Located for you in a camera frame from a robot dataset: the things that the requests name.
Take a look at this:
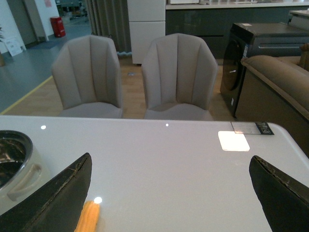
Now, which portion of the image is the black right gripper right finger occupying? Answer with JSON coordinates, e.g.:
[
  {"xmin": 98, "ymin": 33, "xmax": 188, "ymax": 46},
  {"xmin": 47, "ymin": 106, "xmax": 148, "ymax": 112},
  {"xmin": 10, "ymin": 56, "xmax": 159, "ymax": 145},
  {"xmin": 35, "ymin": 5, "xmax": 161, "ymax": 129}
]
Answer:
[{"xmin": 249, "ymin": 156, "xmax": 309, "ymax": 232}]

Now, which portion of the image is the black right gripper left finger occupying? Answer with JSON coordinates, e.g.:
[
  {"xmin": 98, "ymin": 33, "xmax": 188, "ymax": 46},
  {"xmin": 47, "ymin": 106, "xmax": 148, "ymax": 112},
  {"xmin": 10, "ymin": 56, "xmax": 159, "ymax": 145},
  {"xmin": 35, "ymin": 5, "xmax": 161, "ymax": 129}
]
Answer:
[{"xmin": 0, "ymin": 153, "xmax": 92, "ymax": 232}]

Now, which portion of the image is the yellow corn cob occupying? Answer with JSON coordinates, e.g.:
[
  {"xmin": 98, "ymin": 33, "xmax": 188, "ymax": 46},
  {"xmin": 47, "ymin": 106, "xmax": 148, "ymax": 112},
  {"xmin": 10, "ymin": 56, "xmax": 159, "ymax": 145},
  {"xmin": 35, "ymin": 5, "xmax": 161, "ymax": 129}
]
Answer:
[{"xmin": 74, "ymin": 201, "xmax": 100, "ymax": 232}]

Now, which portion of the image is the label sticker on table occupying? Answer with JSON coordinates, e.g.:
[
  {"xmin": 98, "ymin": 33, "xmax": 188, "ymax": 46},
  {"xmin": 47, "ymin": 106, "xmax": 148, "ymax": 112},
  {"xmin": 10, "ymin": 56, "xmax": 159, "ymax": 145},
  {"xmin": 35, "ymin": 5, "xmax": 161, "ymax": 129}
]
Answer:
[{"xmin": 231, "ymin": 121, "xmax": 274, "ymax": 135}]

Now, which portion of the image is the tan sofa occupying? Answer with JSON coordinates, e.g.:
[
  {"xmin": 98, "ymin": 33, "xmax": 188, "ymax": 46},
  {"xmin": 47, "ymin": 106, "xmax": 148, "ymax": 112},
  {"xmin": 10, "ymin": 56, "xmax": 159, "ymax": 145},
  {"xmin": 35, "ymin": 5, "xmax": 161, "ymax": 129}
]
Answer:
[{"xmin": 236, "ymin": 43, "xmax": 309, "ymax": 154}]

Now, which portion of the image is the left beige upholstered chair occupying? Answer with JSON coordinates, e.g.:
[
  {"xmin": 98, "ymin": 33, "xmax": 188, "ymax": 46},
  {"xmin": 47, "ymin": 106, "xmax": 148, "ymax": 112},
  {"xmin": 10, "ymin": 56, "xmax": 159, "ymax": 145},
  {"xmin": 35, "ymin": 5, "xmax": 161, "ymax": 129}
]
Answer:
[{"xmin": 52, "ymin": 35, "xmax": 123, "ymax": 118}]

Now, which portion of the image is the beige upholstered chair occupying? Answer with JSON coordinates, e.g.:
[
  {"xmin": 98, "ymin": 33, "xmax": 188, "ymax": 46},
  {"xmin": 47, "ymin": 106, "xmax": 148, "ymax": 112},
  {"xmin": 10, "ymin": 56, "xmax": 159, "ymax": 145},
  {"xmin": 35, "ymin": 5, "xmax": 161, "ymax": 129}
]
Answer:
[
  {"xmin": 141, "ymin": 33, "xmax": 218, "ymax": 121},
  {"xmin": 52, "ymin": 35, "xmax": 123, "ymax": 118}
]

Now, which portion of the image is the white sign board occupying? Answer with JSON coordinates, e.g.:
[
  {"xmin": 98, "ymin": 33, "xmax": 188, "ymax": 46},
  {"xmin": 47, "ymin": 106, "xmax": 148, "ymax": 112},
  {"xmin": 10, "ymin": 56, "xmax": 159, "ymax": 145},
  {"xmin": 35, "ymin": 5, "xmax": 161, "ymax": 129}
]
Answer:
[{"xmin": 4, "ymin": 37, "xmax": 26, "ymax": 57}]

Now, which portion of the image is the black washing machine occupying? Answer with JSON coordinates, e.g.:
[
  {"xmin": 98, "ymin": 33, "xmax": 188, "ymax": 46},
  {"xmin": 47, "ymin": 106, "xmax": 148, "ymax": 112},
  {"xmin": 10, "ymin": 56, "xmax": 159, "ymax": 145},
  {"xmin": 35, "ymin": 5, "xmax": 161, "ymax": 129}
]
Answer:
[{"xmin": 220, "ymin": 23, "xmax": 309, "ymax": 116}]

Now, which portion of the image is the right beige upholstered chair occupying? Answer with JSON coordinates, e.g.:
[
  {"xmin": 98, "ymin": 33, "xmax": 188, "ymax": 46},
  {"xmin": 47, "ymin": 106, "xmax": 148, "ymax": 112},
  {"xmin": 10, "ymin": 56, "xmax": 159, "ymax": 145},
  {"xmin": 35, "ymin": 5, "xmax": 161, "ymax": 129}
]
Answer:
[{"xmin": 141, "ymin": 33, "xmax": 218, "ymax": 121}]

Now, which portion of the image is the red bin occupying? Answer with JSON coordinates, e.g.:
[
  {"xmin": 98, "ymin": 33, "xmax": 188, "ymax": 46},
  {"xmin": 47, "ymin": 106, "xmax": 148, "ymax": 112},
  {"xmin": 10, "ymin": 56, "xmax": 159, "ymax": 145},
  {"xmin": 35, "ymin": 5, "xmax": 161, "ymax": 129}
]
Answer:
[{"xmin": 50, "ymin": 16, "xmax": 66, "ymax": 38}]

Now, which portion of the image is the dark grey kitchen counter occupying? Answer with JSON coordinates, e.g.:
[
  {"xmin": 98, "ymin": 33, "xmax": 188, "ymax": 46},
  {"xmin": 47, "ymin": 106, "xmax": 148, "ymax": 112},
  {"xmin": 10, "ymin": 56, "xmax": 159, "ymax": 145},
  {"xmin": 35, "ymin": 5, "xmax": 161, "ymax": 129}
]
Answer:
[{"xmin": 166, "ymin": 0, "xmax": 309, "ymax": 59}]

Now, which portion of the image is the grey ribbed curtain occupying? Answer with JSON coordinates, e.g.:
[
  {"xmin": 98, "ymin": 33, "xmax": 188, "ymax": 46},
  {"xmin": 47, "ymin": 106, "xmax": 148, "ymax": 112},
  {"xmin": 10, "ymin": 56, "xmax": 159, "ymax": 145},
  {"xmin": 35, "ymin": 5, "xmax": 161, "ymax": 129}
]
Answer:
[{"xmin": 85, "ymin": 0, "xmax": 131, "ymax": 53}]

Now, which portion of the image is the white refrigerator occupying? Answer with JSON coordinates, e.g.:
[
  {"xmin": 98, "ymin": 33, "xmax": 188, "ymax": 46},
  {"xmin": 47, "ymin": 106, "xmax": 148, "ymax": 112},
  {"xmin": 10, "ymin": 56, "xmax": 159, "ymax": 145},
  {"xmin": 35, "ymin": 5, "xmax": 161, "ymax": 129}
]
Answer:
[{"xmin": 127, "ymin": 0, "xmax": 166, "ymax": 64}]

